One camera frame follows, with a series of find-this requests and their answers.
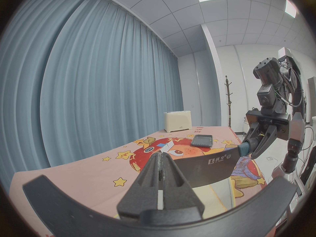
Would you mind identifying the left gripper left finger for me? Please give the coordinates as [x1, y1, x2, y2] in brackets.
[117, 151, 161, 219]

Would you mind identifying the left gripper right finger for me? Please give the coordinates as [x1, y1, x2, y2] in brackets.
[160, 152, 205, 220]

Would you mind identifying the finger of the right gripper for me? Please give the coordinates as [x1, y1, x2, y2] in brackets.
[250, 125, 279, 159]
[246, 122, 262, 141]

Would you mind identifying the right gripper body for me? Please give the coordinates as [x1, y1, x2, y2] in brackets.
[246, 99, 291, 141]

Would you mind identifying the knife with blue-green handle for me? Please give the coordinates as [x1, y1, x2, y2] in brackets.
[173, 137, 258, 189]

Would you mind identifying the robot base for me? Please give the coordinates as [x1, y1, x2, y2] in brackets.
[272, 146, 316, 215]

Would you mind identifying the cream toaster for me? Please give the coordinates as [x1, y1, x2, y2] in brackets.
[163, 110, 192, 133]

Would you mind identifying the cutting board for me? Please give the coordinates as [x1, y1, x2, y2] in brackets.
[191, 175, 236, 218]

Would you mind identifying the wooden coat stand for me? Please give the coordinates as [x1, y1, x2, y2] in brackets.
[224, 75, 234, 128]

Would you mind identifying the dark grey tray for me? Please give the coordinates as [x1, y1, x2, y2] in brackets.
[191, 134, 213, 147]

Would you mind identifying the blue curtain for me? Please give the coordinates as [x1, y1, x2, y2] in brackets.
[0, 0, 184, 199]

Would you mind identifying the black cable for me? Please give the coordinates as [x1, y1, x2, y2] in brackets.
[278, 61, 303, 107]

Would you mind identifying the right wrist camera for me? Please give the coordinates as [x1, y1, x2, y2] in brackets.
[257, 84, 276, 108]

